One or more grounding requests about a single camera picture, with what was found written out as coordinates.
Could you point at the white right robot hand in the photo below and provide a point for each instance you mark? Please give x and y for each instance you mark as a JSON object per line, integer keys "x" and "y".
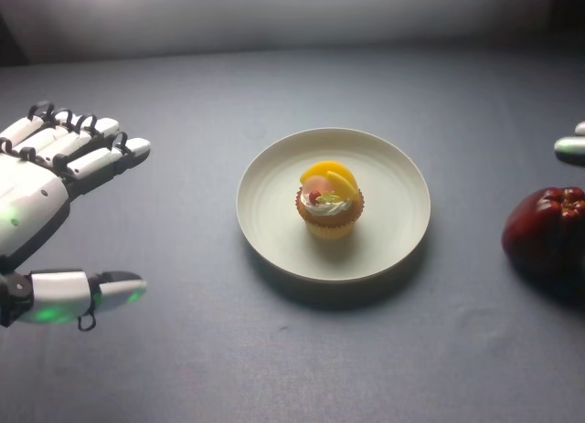
{"x": 571, "y": 145}

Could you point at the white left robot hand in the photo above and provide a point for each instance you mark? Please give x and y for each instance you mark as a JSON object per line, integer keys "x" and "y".
{"x": 32, "y": 199}

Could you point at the toy cupcake with fruit topping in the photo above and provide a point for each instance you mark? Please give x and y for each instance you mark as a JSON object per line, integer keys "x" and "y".
{"x": 330, "y": 204}

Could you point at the dark red toy apple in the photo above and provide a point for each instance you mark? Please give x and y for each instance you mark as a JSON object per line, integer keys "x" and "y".
{"x": 546, "y": 231}

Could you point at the white round plate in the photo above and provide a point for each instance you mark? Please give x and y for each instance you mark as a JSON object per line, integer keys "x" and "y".
{"x": 333, "y": 204}

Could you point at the grey table cloth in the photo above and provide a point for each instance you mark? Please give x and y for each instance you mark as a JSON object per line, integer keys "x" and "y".
{"x": 292, "y": 240}

